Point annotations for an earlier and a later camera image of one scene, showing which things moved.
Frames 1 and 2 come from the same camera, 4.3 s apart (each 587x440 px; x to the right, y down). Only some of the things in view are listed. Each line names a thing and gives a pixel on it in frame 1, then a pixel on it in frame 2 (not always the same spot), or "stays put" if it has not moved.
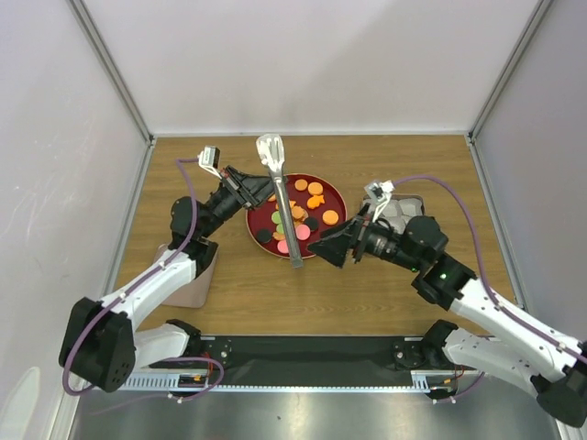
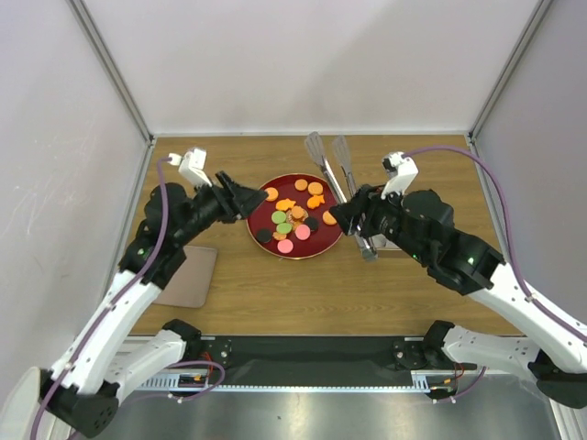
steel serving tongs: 271,149 → 316,148
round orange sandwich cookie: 330,217 stays put
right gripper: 335,244 → 364,204
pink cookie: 303,232 stays put
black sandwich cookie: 312,222 stays put
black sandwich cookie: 263,236 stays put
